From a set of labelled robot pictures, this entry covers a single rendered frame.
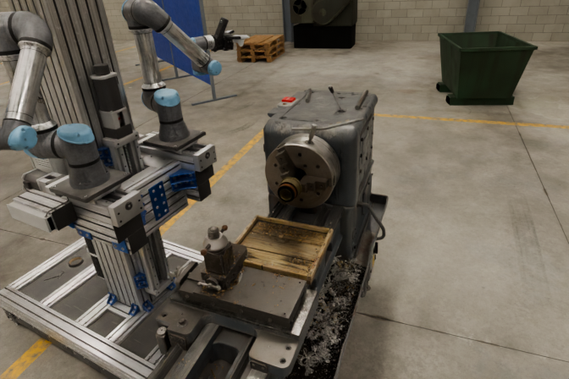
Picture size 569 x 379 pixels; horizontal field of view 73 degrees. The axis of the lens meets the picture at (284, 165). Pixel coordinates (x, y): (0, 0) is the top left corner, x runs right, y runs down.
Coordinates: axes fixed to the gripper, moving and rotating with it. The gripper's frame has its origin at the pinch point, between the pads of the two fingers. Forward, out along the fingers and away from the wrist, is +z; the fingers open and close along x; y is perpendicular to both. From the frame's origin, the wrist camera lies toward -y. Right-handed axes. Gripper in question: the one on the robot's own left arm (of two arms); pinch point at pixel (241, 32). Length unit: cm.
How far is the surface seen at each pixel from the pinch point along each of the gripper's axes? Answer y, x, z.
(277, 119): 25, 58, -22
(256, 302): 45, 122, -82
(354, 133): 22, 93, -7
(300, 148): 25, 85, -32
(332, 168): 32, 97, -24
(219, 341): 59, 117, -94
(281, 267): 55, 109, -61
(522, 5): 99, -185, 951
